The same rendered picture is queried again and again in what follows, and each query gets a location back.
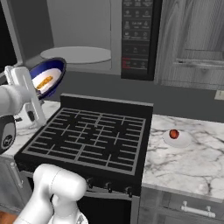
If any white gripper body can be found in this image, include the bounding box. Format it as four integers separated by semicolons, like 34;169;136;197
3;66;47;129

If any orange shrimp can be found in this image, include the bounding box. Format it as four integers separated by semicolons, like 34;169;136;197
36;75;54;90

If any blue bowl with white inside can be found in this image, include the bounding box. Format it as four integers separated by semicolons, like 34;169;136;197
29;57;67;102

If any black microwave door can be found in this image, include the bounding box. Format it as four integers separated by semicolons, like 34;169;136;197
0;0;26;79

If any white microwave turntable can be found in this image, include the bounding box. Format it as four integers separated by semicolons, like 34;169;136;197
39;45;113;65

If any grey base cupboard door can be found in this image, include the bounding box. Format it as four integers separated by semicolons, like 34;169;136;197
0;156;33;212

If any microwave start button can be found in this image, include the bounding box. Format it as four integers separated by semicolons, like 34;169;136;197
139;59;150;70

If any grey microwave oven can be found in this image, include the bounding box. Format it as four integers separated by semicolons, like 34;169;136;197
8;0;164;82

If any red apple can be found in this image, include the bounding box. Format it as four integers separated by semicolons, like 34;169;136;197
169;129;180;140

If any small white plate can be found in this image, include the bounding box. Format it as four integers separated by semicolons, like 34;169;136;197
162;129;193;149

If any black stove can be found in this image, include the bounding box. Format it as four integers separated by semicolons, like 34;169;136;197
13;93;155;224

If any grey drawer front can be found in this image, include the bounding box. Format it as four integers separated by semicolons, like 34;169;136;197
139;186;224;224

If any silver base cupboard handle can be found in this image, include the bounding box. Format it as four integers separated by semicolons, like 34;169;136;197
10;161;25;189

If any silver oven door handle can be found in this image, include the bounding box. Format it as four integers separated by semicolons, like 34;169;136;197
84;187;136;201

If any grey wall cupboard door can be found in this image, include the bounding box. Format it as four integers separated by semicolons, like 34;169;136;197
154;0;224;91

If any beige wall socket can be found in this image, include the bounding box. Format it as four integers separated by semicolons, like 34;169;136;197
214;89;224;102

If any white drawer handle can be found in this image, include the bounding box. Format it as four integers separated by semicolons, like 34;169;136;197
180;200;217;219

